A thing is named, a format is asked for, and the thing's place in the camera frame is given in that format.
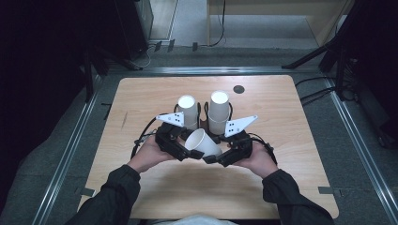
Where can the black tape strip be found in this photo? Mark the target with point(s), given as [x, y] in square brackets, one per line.
[108, 109]

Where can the aluminium frame rail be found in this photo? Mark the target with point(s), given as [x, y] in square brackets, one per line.
[62, 162]
[359, 146]
[212, 70]

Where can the tall white paper cup stack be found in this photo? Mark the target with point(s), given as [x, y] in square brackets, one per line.
[219, 108]

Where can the grey tape piece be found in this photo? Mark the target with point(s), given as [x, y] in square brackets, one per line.
[326, 190]
[87, 191]

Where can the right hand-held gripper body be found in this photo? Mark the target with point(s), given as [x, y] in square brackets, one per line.
[242, 145]

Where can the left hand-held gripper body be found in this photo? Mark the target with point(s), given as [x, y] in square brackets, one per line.
[165, 136]

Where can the black round table grommet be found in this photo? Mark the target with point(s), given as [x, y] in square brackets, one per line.
[238, 89]

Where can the person's light grey clothing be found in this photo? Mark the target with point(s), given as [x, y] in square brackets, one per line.
[194, 220]

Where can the short white paper cup stack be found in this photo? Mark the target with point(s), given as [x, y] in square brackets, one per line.
[189, 109]

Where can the single white paper cup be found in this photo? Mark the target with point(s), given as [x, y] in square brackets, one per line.
[205, 145]

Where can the black tripod stand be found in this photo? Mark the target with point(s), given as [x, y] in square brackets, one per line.
[339, 47]

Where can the light wooden furniture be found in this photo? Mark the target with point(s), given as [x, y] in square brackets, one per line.
[275, 6]

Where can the black cabinet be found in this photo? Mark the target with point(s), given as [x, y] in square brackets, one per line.
[131, 28]

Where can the person's right hand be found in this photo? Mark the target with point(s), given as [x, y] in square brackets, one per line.
[258, 162]

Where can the person's left hand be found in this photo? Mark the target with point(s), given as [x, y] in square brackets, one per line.
[148, 156]

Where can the black metal stand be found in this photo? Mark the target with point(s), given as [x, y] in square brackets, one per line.
[89, 75]

